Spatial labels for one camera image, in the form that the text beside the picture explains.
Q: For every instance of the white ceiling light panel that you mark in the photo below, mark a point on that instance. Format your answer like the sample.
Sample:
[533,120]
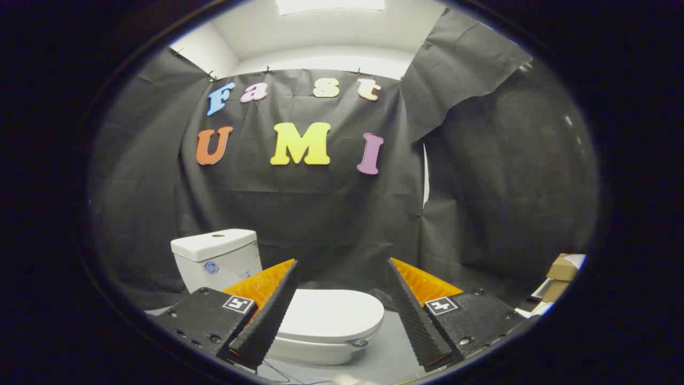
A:
[331,5]

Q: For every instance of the white ceramic toilet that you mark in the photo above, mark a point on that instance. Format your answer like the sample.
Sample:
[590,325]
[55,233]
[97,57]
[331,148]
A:
[230,272]

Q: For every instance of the brown cardboard box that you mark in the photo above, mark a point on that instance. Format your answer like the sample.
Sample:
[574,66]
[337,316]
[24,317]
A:
[561,270]

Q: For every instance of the black backdrop cloth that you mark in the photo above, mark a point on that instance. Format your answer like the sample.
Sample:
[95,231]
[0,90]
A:
[320,214]

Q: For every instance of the white paper sheets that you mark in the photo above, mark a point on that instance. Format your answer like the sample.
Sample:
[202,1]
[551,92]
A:
[539,309]

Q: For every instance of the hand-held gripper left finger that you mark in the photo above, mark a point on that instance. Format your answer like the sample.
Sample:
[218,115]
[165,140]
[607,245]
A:
[267,315]

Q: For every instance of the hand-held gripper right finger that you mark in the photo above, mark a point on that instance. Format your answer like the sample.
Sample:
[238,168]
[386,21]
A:
[417,321]

